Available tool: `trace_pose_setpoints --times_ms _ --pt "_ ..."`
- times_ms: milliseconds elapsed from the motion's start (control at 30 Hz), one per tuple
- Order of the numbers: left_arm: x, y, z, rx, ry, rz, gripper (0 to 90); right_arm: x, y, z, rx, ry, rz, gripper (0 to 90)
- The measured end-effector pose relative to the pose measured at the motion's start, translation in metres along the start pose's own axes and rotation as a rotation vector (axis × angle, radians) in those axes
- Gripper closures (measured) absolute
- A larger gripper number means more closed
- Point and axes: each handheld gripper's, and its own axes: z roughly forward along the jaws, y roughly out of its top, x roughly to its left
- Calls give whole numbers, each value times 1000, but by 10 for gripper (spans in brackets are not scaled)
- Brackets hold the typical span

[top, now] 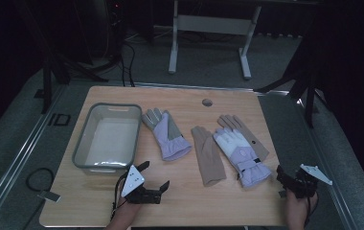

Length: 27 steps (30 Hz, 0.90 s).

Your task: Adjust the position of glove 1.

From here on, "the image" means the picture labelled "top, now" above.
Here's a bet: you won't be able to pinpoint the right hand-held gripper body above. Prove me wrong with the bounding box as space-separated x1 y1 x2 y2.
284 163 333 199

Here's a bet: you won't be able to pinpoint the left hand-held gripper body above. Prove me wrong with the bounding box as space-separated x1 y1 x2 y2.
120 164 162 205

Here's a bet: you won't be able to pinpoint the purple glove with grey palm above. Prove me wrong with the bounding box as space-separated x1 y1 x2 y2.
141 107 193 162

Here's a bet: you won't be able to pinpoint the grey plastic bin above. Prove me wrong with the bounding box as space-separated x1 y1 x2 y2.
72 102 143 175

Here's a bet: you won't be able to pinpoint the white and purple ski glove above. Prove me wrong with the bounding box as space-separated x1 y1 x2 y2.
213 126 272 189

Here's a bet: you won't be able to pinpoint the plain beige glove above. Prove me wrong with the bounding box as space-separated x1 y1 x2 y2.
191 126 228 188

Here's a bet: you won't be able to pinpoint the person's left hand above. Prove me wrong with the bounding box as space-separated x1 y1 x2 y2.
115 191 144 221

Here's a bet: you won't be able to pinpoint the person's right hand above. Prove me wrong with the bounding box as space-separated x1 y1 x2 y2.
284 190 319 226

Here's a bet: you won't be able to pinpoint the beige glove with dark button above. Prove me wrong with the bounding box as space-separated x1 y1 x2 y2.
216 114 270 163

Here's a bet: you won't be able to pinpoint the black tripod stand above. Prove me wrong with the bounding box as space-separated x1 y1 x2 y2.
13 0 109 115
254 18 331 129

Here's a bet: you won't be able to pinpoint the black floor tape marks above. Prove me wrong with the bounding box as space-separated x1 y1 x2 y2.
47 112 72 127

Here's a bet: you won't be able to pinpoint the dark computer tower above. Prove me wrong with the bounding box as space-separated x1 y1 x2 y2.
105 0 127 60

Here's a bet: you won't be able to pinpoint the left hand-held gripper black cable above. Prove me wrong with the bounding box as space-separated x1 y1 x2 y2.
110 174 130 221

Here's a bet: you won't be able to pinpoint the hand-held gripper black cable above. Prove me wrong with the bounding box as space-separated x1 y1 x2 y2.
304 191 320 228
110 174 130 221

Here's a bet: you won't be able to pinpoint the right hand-held gripper black cable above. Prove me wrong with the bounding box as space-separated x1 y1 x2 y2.
304 191 320 228

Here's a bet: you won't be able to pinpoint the metal floor rail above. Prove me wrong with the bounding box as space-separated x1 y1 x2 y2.
0 83 67 230
294 95 363 230

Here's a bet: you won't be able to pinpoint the black cable loop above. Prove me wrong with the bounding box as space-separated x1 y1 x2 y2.
26 167 56 193

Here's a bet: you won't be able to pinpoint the black floor cables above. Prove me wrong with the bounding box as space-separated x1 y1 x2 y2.
90 30 174 88

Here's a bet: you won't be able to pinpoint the white desk frame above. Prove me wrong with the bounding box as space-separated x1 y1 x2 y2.
168 0 262 81

